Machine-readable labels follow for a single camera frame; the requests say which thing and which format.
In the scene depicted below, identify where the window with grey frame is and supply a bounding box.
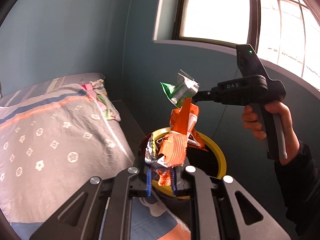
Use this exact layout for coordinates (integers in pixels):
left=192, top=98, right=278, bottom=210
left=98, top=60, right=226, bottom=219
left=153, top=0, right=319, bottom=88

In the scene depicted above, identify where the green snack wrapper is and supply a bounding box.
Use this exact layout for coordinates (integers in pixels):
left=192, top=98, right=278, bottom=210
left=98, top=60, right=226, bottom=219
left=161, top=69, right=199, bottom=108

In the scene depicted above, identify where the person's right hand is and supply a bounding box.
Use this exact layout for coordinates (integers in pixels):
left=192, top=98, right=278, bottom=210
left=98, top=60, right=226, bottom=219
left=242, top=101, right=300, bottom=165

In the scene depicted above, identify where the yellow rimmed black trash bin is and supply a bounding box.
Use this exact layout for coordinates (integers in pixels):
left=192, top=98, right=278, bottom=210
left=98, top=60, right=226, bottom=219
left=138, top=127, right=227, bottom=199

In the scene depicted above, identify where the grey patterned bed sheet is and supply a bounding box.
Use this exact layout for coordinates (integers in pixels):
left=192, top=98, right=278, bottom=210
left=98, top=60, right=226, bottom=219
left=0, top=73, right=192, bottom=240

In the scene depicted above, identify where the orange snack wrapper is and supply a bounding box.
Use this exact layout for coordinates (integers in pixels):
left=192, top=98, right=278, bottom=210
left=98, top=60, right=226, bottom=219
left=145, top=98, right=205, bottom=187

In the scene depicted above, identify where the floral cloth at bed edge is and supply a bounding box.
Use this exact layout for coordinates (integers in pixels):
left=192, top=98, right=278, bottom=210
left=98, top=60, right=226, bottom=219
left=82, top=79, right=121, bottom=122

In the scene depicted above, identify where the person's right forearm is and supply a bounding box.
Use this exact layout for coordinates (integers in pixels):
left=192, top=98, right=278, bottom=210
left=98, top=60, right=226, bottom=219
left=274, top=142, right=319, bottom=239

